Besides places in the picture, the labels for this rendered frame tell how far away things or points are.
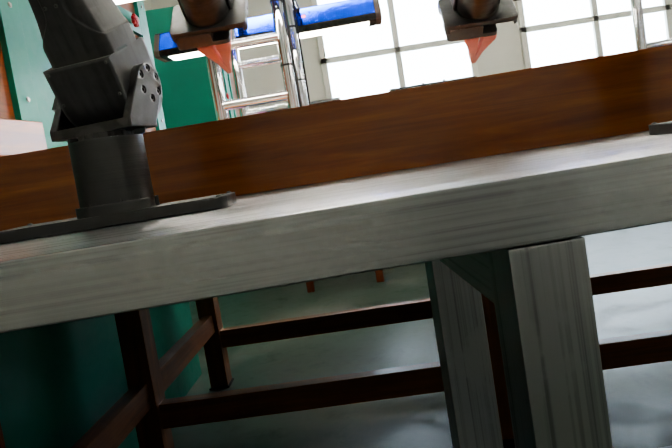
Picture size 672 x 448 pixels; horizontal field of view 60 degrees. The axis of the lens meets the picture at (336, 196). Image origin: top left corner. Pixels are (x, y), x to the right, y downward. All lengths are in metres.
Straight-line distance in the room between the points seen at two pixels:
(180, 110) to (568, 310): 3.53
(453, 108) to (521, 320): 0.40
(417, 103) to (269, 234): 0.42
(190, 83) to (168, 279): 3.48
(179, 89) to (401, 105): 3.16
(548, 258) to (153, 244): 0.22
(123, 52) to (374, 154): 0.31
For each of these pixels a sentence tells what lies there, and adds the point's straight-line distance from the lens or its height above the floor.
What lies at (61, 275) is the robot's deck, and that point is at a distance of 0.35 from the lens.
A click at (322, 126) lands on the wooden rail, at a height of 0.74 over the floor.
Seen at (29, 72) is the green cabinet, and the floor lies 0.98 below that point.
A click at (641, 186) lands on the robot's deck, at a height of 0.65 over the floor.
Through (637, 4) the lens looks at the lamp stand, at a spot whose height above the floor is 0.94.
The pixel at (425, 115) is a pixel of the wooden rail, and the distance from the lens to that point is 0.71.
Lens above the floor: 0.70
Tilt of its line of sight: 4 degrees down
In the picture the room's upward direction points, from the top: 9 degrees counter-clockwise
